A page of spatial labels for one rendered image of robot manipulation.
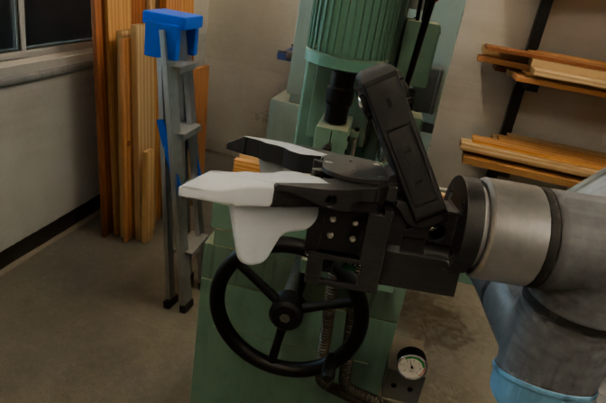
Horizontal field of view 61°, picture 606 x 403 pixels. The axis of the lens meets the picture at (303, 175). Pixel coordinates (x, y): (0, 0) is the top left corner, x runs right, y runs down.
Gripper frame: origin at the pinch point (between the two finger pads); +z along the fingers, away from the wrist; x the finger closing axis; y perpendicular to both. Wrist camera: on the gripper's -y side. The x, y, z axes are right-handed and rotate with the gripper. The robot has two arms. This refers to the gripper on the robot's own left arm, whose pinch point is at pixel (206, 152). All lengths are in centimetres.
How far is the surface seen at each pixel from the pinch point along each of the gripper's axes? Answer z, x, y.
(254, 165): 5, 78, 20
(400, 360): -32, 57, 49
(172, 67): 46, 145, 6
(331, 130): -11, 71, 7
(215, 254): 10, 66, 37
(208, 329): 9, 68, 57
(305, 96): -3, 95, 4
